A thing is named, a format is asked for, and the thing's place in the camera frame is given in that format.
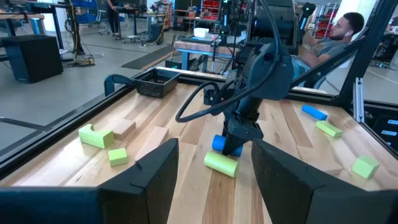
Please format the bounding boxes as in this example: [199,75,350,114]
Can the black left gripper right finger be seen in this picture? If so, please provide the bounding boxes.
[251,138,398,224]

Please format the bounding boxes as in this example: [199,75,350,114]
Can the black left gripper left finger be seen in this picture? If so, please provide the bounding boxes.
[0,138,180,224]

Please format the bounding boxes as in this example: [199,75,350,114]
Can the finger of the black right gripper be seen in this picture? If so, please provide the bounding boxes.
[221,136,247,156]

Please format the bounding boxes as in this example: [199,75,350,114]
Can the short blue cylinder block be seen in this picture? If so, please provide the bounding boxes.
[211,134,244,157]

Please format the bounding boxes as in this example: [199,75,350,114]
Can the green cylinder block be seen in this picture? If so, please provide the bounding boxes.
[203,151,240,179]

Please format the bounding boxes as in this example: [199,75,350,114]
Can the short wooden block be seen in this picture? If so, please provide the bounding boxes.
[113,119,137,141]

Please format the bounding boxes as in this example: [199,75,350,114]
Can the green arch block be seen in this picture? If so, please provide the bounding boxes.
[78,123,115,149]

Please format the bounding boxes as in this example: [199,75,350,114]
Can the long blue block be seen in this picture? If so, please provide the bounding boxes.
[301,105,328,121]

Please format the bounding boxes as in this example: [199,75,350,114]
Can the green cube block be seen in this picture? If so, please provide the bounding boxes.
[351,155,381,180]

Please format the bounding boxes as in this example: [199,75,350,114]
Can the long green block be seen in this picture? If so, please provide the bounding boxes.
[315,120,344,138]

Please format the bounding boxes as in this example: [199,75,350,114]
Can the small green block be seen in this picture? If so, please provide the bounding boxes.
[108,147,129,167]

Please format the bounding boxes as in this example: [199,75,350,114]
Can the wooden workbench blue legs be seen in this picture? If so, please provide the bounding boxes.
[0,12,46,37]
[173,39,242,72]

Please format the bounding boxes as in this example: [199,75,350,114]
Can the black plastic basket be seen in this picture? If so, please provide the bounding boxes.
[132,67,181,99]

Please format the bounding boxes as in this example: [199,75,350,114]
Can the white plastic tub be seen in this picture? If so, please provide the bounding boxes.
[193,27,210,39]

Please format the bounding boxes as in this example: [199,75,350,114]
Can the blue table clamp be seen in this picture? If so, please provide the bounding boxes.
[104,73,135,96]

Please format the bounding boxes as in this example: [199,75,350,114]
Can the person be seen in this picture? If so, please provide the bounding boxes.
[292,12,365,80]
[106,0,121,35]
[200,7,214,20]

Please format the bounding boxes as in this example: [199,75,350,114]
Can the black floor mat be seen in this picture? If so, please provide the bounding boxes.
[121,44,177,71]

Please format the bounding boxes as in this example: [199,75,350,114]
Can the red bin shelf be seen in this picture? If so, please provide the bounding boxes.
[201,0,220,21]

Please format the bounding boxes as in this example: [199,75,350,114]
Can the black cabinet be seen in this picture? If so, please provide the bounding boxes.
[1,34,64,84]

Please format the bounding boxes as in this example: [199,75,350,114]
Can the blue storage bins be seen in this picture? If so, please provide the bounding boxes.
[71,0,106,24]

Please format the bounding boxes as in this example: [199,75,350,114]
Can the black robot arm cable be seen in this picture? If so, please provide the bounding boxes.
[175,0,282,124]

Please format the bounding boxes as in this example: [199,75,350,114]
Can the black aluminium table frame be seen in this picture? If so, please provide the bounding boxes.
[0,0,398,180]

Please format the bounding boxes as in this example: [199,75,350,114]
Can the silver aluminium bracket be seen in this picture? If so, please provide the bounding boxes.
[353,77,365,124]

